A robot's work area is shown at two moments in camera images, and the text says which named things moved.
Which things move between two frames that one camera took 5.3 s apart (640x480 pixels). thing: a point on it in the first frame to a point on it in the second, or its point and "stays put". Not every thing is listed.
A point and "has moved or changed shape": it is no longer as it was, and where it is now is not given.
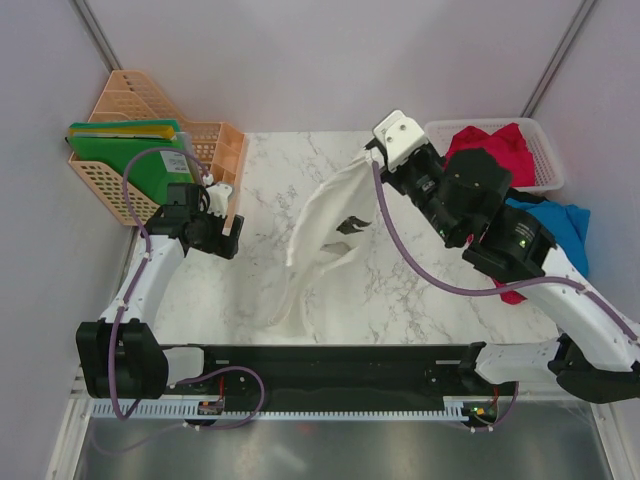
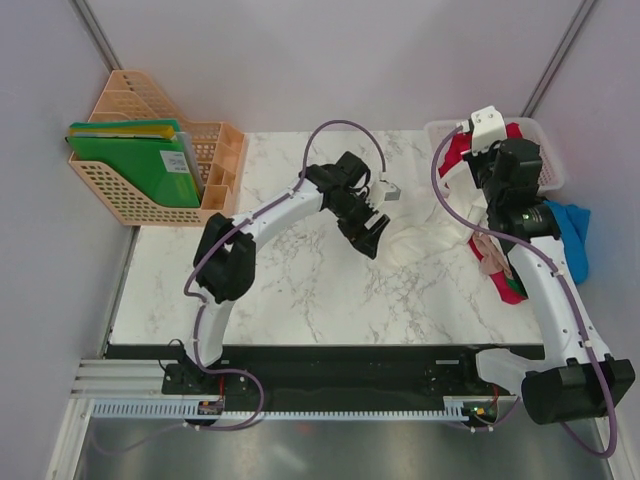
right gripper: (392, 177) to (474, 161)
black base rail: (342, 374) stays put
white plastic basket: (547, 173) stays put
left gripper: (221, 245) to (365, 241)
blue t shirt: (566, 225) stays put
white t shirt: (329, 226) has moved or changed shape
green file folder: (152, 164) stays put
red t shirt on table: (509, 297) stays put
